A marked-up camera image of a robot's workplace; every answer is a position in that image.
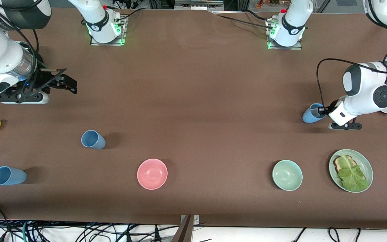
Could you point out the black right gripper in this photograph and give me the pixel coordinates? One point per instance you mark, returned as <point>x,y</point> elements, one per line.
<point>43,81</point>

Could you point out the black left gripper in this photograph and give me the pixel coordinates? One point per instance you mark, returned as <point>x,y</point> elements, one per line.
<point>327,109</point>

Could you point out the blue cup with white filling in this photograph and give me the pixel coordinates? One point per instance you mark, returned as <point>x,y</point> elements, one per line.
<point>309,117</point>

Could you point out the blue plastic cup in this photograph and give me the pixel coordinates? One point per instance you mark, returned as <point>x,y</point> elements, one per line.
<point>94,141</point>
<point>12,176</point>

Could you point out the toast slice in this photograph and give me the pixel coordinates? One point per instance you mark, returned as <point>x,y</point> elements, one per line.
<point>338,164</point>

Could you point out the pale green plate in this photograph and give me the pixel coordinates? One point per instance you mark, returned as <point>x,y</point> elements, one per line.
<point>366,164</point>

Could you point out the green lettuce leaf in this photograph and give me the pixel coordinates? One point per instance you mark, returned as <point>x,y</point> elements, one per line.
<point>353,176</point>

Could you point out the pale green bowl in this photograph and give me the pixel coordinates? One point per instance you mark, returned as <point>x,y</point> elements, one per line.
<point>287,175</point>

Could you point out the pink bowl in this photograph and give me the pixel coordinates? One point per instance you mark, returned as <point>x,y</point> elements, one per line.
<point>152,174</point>

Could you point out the brown table cover mat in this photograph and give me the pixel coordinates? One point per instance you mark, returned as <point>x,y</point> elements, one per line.
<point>193,141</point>

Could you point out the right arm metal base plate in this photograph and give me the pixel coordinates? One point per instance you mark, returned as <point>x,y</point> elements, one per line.
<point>106,44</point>

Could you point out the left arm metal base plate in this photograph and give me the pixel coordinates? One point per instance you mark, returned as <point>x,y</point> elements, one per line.
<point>284,48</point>

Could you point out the grey metal frame box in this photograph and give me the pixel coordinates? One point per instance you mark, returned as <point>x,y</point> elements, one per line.
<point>198,4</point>

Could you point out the metal table clamp bracket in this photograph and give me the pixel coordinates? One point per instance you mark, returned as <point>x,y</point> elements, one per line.
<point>197,220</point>

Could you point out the dark metal mount bar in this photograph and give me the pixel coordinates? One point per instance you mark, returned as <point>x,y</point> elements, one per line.
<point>183,232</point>

